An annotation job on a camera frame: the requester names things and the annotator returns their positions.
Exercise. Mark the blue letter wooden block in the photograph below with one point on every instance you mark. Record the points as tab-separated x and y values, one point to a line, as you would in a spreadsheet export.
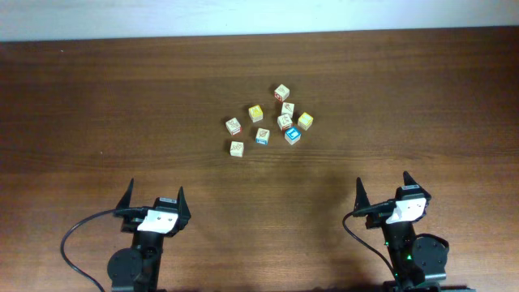
292	135

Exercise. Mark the yellow wooden block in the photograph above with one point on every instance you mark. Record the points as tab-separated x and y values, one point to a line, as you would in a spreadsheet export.
256	113
305	121

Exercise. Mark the wooden block red side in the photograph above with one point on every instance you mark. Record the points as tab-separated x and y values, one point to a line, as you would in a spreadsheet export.
233	126

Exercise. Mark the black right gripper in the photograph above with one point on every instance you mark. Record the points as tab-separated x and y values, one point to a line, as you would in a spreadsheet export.
375	215

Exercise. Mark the yellow wooden block left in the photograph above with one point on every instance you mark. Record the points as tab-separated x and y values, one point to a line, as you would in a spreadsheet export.
256	113

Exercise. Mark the wooden block plain picture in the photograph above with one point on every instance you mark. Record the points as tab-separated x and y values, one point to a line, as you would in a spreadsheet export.
288	109

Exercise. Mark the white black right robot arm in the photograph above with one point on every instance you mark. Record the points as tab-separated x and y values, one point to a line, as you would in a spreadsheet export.
416	261

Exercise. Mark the plain wooden block lower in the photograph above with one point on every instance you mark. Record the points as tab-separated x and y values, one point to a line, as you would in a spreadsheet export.
236	149

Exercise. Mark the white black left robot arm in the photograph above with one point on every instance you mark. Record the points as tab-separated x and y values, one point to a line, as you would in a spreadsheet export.
137	267

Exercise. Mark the wooden block red top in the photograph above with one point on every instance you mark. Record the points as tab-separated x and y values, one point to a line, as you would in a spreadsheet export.
281	93

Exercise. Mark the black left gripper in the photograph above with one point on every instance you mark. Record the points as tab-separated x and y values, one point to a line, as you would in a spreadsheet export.
180	216

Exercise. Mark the yellow wooden block right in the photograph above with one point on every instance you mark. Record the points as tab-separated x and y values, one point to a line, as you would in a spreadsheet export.
305	121

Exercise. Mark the wooden block red picture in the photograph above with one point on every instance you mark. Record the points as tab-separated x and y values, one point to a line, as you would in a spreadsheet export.
284	122

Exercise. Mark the wooden block blue side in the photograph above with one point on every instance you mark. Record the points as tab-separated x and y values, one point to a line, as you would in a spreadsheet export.
262	136

